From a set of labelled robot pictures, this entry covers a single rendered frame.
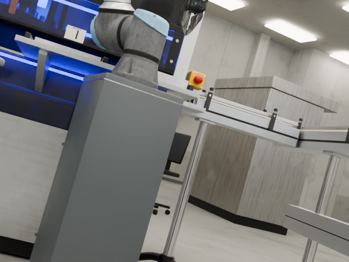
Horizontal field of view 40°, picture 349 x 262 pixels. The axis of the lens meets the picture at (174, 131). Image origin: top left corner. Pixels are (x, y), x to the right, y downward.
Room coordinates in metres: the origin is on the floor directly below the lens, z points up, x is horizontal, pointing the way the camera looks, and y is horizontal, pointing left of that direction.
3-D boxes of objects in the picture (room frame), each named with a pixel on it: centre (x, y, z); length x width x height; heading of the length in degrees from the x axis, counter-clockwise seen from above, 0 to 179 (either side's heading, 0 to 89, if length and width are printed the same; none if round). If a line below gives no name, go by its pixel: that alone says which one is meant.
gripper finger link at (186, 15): (1.82, 0.07, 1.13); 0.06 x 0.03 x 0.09; 12
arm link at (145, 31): (1.46, 0.17, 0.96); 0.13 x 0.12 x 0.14; 54
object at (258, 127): (2.46, -0.28, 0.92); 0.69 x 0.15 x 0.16; 102
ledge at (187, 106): (2.30, -0.04, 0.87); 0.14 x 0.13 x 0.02; 12
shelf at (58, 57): (1.98, 0.34, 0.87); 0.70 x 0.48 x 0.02; 102
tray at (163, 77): (1.98, 0.16, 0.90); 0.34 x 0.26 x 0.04; 12
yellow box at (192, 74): (2.26, -0.03, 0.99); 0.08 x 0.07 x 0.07; 12
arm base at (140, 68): (1.46, 0.16, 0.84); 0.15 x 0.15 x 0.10
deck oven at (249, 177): (7.30, -1.30, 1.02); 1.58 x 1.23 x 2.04; 25
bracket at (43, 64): (1.92, 0.58, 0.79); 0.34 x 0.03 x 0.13; 12
